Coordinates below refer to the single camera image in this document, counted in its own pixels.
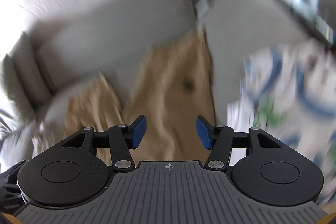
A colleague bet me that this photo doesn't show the white blue printed cloth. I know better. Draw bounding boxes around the white blue printed cloth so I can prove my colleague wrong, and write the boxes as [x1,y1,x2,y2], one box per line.
[226,40,336,211]

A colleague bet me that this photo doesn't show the grey sofa back cushion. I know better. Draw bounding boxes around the grey sofa back cushion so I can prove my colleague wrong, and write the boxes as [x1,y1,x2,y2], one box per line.
[4,35,57,114]

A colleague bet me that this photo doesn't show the white fabric tag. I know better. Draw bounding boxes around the white fabric tag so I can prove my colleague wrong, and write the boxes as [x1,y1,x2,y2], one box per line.
[196,0,210,18]

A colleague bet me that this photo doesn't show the grey sofa cushion with tag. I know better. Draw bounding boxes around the grey sofa cushion with tag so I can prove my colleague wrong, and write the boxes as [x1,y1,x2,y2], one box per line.
[196,0,315,119]

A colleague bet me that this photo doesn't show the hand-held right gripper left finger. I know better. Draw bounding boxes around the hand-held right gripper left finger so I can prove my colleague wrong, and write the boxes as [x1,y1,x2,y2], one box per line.
[62,114,147,172]

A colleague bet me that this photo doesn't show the grey sofa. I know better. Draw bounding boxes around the grey sofa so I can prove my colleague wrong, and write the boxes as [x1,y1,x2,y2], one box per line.
[0,0,328,161]

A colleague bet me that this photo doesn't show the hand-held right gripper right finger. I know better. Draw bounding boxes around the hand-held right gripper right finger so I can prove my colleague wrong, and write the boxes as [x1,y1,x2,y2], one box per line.
[196,115,282,170]

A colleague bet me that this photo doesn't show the grey throw pillow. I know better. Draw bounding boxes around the grey throw pillow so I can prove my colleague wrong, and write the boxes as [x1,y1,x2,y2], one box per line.
[0,106,40,169]

